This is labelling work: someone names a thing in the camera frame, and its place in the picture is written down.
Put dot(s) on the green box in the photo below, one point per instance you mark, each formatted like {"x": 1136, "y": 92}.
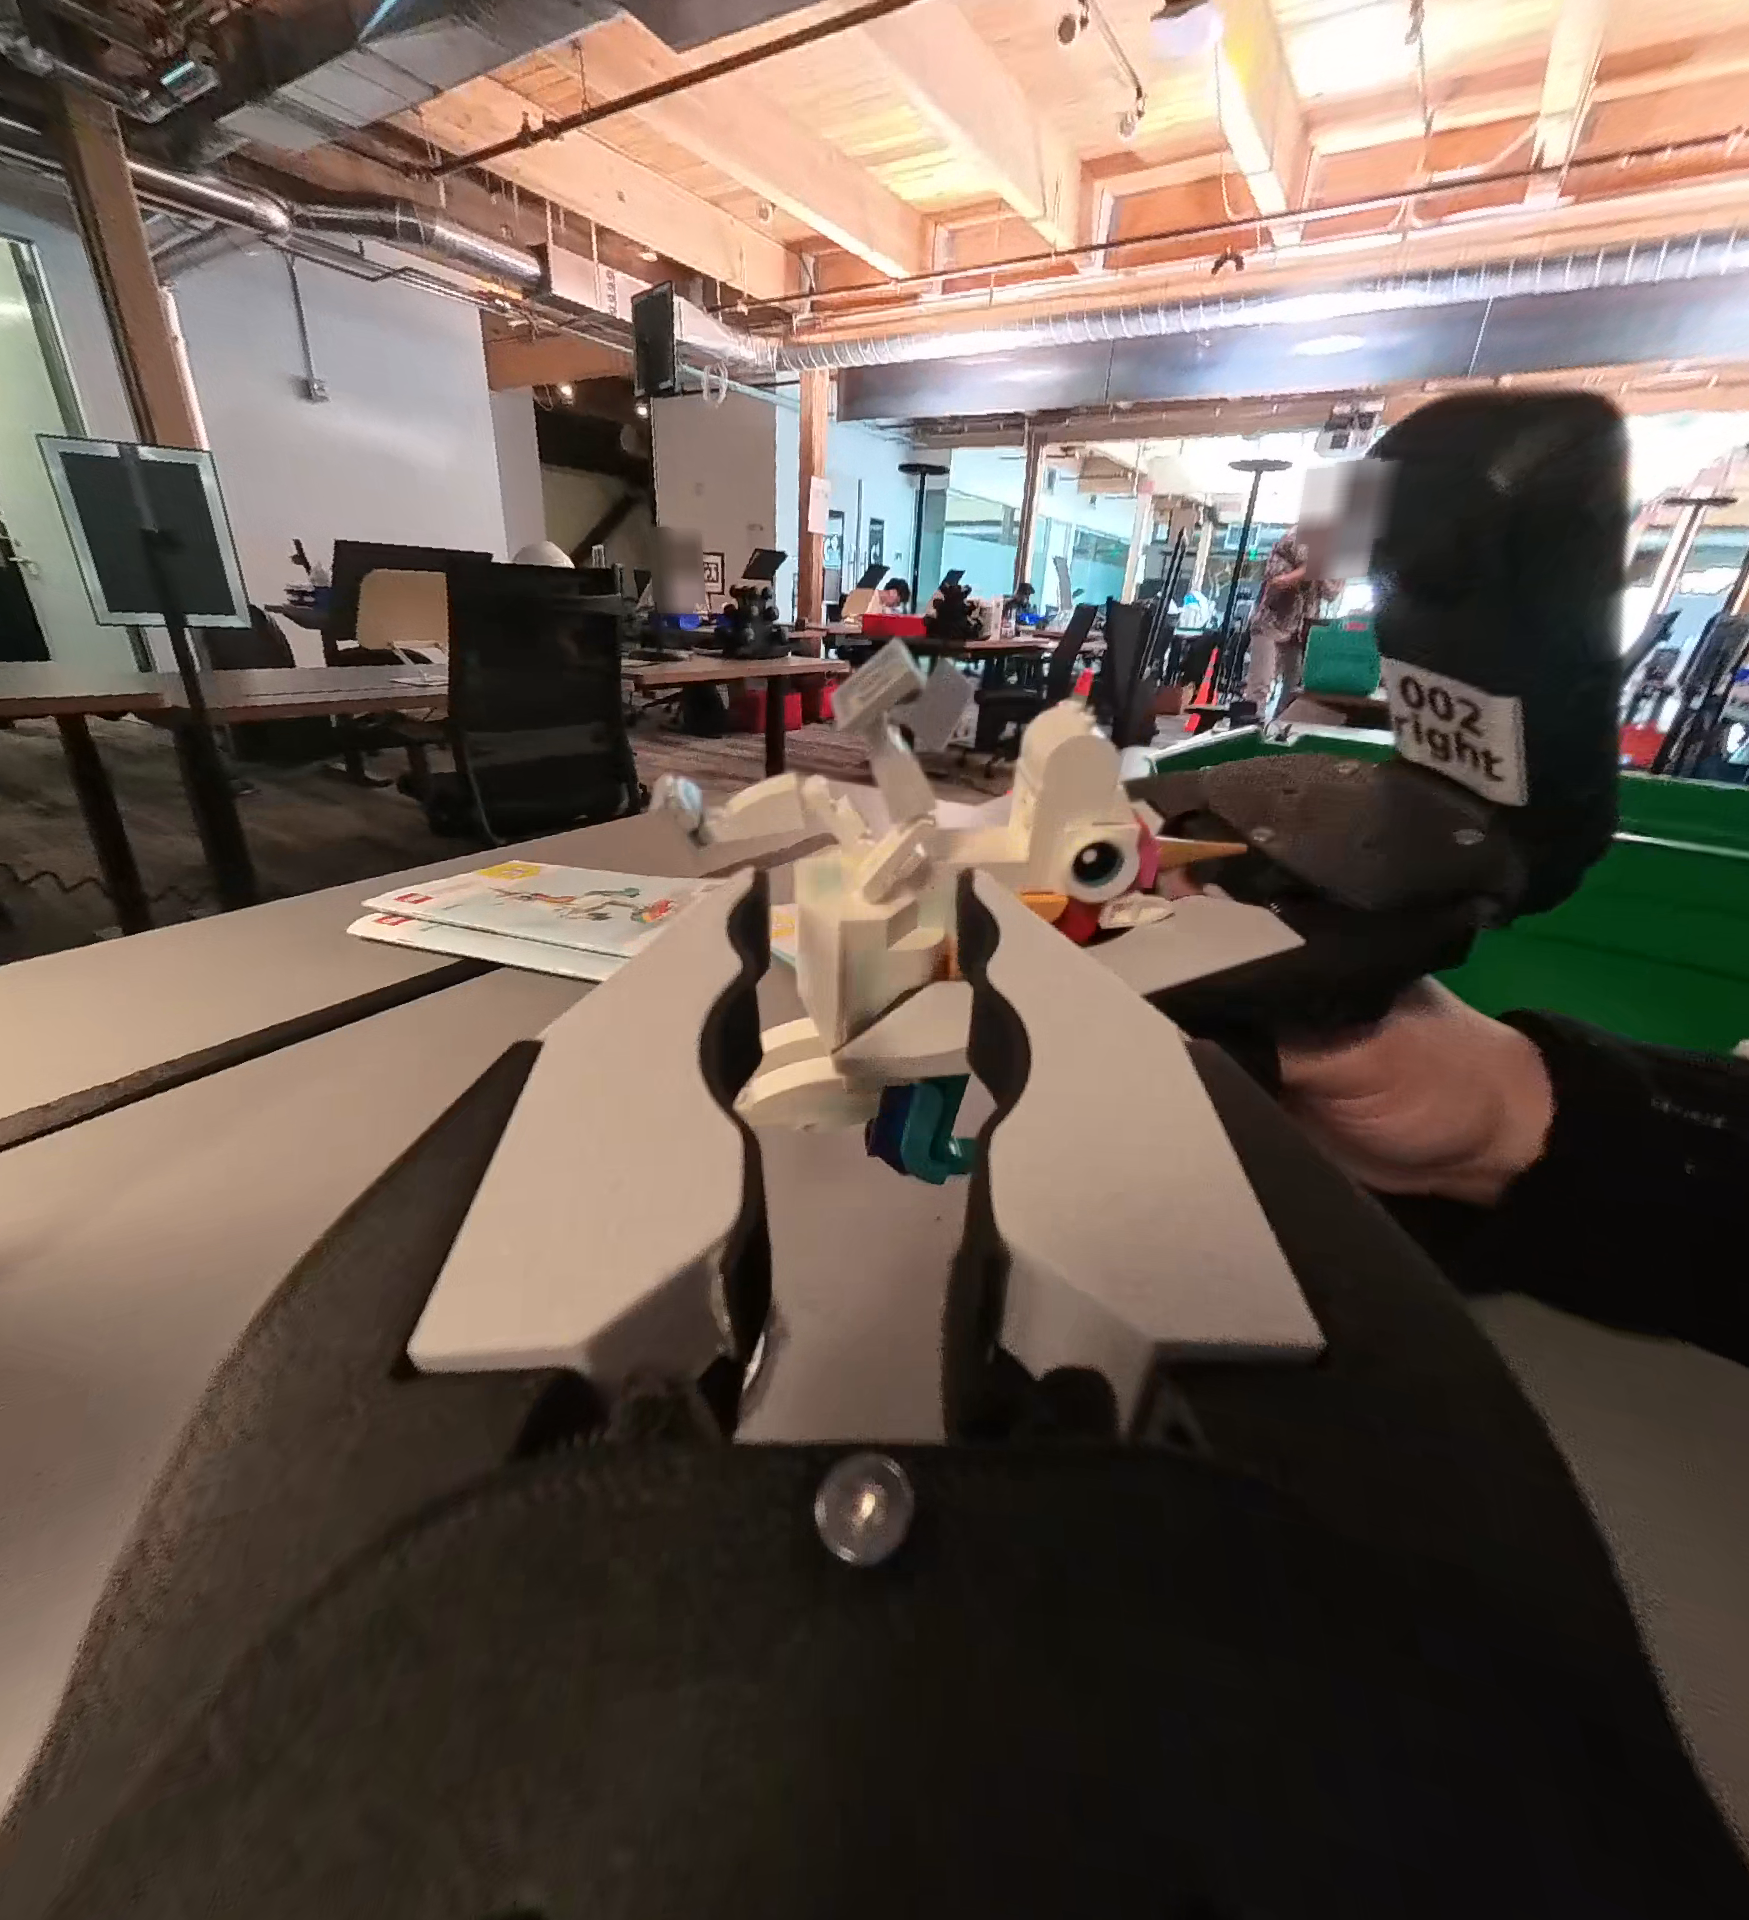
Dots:
{"x": 1686, "y": 929}

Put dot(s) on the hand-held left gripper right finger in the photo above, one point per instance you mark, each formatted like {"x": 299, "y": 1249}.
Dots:
{"x": 1146, "y": 1201}

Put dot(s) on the black desk device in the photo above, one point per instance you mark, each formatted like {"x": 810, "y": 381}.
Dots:
{"x": 750, "y": 623}

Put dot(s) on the long wooden desk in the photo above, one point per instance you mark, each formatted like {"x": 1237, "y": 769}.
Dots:
{"x": 726, "y": 670}

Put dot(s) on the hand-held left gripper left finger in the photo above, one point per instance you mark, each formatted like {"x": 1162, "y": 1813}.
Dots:
{"x": 588, "y": 1201}

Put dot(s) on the person's right forearm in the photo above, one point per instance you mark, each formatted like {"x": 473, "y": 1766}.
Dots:
{"x": 1686, "y": 1187}

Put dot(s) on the hanging black monitor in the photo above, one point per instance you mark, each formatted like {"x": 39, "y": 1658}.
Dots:
{"x": 654, "y": 340}

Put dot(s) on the brown wooden desk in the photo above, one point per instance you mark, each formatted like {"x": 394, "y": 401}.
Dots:
{"x": 63, "y": 697}

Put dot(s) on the white toy brick unicorn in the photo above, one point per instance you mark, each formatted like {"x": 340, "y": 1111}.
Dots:
{"x": 889, "y": 962}

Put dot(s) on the black mesh office chair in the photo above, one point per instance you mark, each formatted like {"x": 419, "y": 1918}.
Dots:
{"x": 539, "y": 692}

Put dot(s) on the dark framed panel on stand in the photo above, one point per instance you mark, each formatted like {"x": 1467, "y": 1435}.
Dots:
{"x": 140, "y": 533}

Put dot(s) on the black floor lamp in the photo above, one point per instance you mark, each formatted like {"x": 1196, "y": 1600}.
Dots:
{"x": 1258, "y": 468}

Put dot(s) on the person's right hand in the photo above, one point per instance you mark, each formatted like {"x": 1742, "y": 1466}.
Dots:
{"x": 1429, "y": 1094}

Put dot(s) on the row of red storage bins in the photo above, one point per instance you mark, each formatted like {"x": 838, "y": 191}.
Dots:
{"x": 794, "y": 704}

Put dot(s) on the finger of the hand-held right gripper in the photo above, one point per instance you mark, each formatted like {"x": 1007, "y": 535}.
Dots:
{"x": 1220, "y": 945}

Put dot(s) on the instruction booklet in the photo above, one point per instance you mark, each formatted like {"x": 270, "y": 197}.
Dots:
{"x": 455, "y": 949}
{"x": 561, "y": 901}

